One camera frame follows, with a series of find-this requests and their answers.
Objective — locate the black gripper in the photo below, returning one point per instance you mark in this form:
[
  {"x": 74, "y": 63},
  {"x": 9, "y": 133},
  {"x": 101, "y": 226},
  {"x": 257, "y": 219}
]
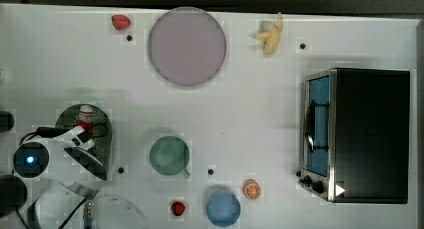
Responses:
[{"x": 87, "y": 161}]

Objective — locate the blue bowl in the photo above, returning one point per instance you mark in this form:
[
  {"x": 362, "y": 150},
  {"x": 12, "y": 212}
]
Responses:
[{"x": 223, "y": 208}]

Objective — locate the red ketchup bottle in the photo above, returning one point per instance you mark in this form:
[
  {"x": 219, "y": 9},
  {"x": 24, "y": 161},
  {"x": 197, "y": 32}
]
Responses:
[{"x": 85, "y": 119}]

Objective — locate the green oval strainer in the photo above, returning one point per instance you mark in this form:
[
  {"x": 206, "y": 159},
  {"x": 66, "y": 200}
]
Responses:
[{"x": 102, "y": 131}]

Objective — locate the toaster oven with blue door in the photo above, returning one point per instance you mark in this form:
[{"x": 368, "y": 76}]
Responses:
[{"x": 356, "y": 135}]

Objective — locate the small red strawberry toy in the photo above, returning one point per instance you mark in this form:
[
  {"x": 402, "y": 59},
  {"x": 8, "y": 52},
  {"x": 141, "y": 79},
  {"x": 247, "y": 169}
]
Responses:
[{"x": 178, "y": 208}]

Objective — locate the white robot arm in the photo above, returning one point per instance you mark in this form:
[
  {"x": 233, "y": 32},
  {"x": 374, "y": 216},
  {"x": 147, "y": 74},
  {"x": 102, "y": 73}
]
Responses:
[{"x": 73, "y": 199}]

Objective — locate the peeled banana toy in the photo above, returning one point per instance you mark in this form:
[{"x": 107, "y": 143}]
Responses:
[{"x": 270, "y": 34}]

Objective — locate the orange slice toy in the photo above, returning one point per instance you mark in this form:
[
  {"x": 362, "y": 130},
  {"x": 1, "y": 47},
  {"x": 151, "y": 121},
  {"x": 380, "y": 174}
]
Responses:
[{"x": 251, "y": 189}]

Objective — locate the green mug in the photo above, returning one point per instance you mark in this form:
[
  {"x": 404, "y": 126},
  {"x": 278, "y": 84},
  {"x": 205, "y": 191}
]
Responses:
[{"x": 169, "y": 156}]

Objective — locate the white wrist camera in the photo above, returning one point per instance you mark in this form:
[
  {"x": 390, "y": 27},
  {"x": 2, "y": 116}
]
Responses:
[{"x": 76, "y": 137}]

